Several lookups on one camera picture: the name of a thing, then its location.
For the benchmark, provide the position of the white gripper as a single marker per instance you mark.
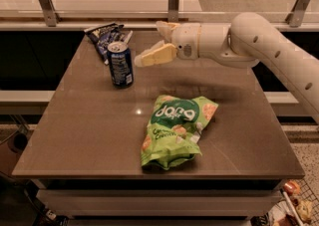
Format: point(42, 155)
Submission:
point(186, 41)

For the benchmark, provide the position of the blue pepsi can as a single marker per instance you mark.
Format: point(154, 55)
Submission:
point(120, 64)

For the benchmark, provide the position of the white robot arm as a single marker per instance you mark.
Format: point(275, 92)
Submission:
point(247, 41)

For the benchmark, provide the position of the blue chip bag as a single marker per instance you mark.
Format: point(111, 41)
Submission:
point(103, 36)

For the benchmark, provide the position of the green cracker snack bag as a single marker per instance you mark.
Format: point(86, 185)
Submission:
point(174, 130)

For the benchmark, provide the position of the middle metal railing bracket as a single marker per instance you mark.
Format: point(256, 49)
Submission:
point(172, 10)

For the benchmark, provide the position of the metal railing bracket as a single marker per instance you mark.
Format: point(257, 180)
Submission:
point(51, 18)
point(172, 10)
point(296, 15)

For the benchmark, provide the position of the left metal railing bracket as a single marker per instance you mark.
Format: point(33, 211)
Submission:
point(51, 18)

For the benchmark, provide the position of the right metal railing bracket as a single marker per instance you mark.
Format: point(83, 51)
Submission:
point(296, 15)

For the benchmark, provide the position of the wire basket with snacks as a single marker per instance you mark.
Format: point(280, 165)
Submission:
point(298, 206)

